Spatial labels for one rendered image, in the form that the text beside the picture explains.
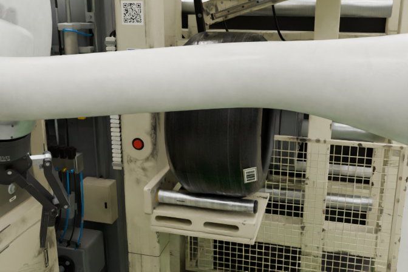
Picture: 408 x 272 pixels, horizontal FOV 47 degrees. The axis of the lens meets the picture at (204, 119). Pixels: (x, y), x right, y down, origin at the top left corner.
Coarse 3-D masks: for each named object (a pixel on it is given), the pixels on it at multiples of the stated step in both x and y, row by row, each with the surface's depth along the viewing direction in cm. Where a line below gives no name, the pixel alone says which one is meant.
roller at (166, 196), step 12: (168, 192) 160; (180, 192) 159; (192, 192) 159; (180, 204) 159; (192, 204) 157; (204, 204) 156; (216, 204) 155; (228, 204) 154; (240, 204) 153; (252, 204) 152
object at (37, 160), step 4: (32, 156) 67; (36, 156) 67; (40, 156) 67; (44, 156) 67; (48, 156) 67; (32, 160) 67; (36, 160) 67; (40, 160) 67; (32, 164) 67; (36, 164) 67; (40, 164) 67; (40, 168) 67
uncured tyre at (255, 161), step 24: (168, 120) 141; (192, 120) 137; (216, 120) 135; (240, 120) 134; (264, 120) 184; (168, 144) 143; (192, 144) 138; (216, 144) 136; (240, 144) 135; (264, 144) 181; (192, 168) 143; (216, 168) 140; (240, 168) 139; (264, 168) 166; (216, 192) 152; (240, 192) 148
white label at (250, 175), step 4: (252, 168) 139; (256, 168) 139; (244, 172) 140; (248, 172) 140; (252, 172) 140; (256, 172) 140; (244, 176) 141; (248, 176) 141; (252, 176) 141; (256, 176) 141; (244, 180) 142; (248, 180) 142; (252, 180) 142; (256, 180) 143
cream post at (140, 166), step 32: (128, 0) 152; (160, 0) 159; (128, 32) 155; (160, 32) 161; (128, 128) 165; (160, 128) 168; (128, 160) 168; (160, 160) 170; (128, 192) 172; (128, 224) 176; (128, 256) 180; (160, 256) 178
